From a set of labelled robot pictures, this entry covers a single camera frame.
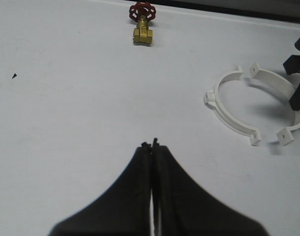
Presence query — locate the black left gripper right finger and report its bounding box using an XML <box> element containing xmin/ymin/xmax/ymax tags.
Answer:
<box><xmin>152</xmin><ymin>139</ymin><xmax>268</xmax><ymax>236</ymax></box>

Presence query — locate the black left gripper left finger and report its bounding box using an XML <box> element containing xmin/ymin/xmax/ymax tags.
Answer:
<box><xmin>50</xmin><ymin>143</ymin><xmax>151</xmax><ymax>236</ymax></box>

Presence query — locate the white half pipe clamp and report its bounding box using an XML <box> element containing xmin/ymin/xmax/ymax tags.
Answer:
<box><xmin>247</xmin><ymin>63</ymin><xmax>300</xmax><ymax>146</ymax></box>
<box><xmin>204</xmin><ymin>65</ymin><xmax>262</xmax><ymax>147</ymax></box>

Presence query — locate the brass valve red handwheel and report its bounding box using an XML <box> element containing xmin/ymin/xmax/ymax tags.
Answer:
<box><xmin>129</xmin><ymin>1</ymin><xmax>156</xmax><ymax>45</ymax></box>

